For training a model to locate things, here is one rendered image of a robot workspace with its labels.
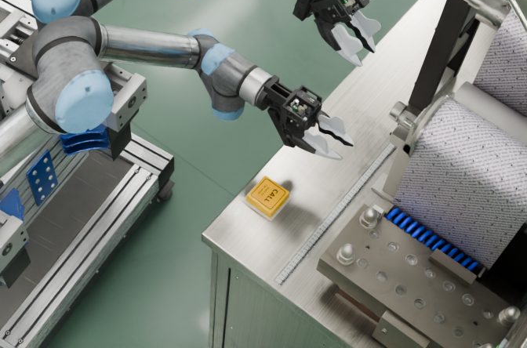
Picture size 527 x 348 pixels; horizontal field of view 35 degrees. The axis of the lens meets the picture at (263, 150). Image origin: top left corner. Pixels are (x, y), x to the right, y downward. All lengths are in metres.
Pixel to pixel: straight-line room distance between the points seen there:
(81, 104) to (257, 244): 0.51
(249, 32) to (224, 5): 0.17
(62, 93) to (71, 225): 1.11
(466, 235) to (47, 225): 1.40
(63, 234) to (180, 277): 0.41
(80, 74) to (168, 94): 1.56
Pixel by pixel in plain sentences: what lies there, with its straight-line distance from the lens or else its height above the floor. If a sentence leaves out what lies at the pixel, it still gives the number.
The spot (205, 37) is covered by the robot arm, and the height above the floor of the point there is 1.05.
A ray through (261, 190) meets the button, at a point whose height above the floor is 0.92.
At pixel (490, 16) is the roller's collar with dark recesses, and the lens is 1.69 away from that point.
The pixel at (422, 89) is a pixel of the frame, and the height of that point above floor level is 0.97.
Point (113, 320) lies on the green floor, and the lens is 2.73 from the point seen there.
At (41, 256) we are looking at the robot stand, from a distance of 2.61.
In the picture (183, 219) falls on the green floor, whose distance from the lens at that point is 2.86.
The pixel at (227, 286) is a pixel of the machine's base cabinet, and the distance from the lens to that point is 1.98.
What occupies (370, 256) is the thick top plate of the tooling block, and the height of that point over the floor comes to 1.03.
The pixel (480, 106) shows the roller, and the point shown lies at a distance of 1.69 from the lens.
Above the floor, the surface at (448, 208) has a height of 1.14.
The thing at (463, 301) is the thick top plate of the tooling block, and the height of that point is 1.03.
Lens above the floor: 2.55
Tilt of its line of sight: 58 degrees down
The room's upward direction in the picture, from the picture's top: 7 degrees clockwise
